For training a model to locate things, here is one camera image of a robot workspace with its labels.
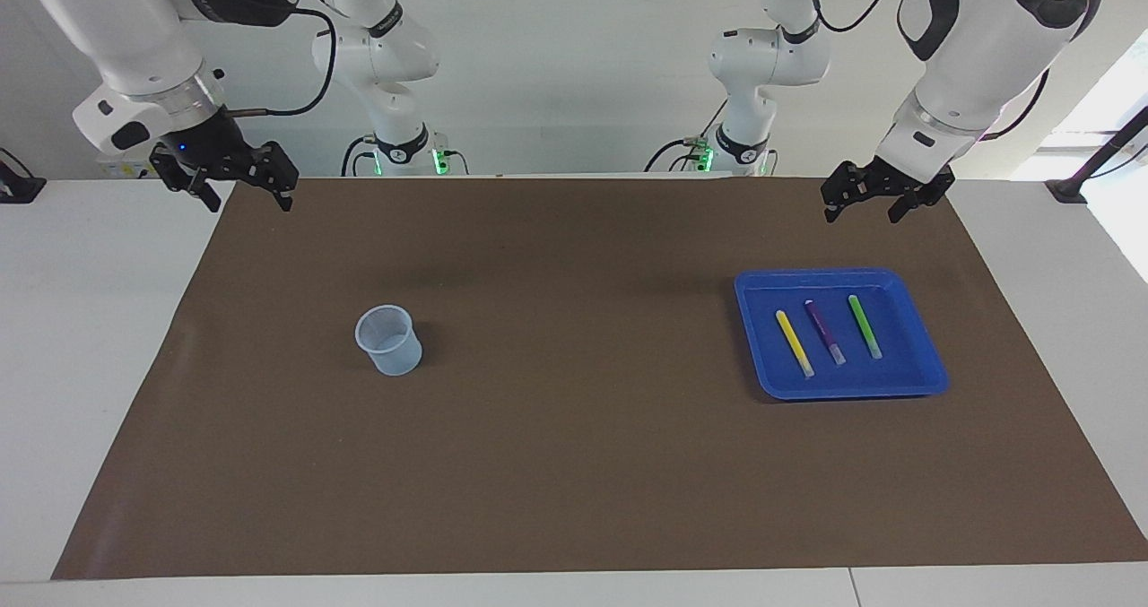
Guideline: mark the white power strip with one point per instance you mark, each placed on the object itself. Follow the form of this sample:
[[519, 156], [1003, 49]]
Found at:
[[121, 169]]

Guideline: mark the translucent plastic cup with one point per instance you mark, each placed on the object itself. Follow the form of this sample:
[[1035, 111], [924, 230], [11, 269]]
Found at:
[[390, 351]]

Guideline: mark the green marker pen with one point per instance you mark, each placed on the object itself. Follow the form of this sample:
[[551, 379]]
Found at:
[[865, 326]]

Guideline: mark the brown table mat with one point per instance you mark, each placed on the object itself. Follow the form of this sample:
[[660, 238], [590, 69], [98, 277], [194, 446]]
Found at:
[[574, 463]]

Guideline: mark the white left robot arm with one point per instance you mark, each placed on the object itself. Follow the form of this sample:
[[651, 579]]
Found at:
[[978, 42]]

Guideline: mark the yellow marker pen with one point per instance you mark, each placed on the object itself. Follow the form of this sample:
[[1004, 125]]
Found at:
[[795, 343]]

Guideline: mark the black stand with pole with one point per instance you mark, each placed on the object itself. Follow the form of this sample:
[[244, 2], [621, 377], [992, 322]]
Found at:
[[1067, 190]]

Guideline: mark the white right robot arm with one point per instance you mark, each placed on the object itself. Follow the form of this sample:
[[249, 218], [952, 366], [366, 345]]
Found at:
[[134, 33]]

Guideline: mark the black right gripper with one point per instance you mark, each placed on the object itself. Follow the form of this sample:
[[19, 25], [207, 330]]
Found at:
[[211, 145]]

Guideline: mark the blue plastic tray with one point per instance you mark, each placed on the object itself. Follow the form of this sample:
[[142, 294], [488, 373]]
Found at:
[[897, 376]]

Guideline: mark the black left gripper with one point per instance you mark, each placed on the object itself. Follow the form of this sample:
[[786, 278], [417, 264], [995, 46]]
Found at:
[[883, 186]]

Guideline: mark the purple marker pen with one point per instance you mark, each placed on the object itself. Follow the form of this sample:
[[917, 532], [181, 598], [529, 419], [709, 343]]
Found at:
[[824, 331]]

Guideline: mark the black table clamp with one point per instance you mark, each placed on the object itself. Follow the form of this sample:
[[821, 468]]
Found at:
[[20, 187]]

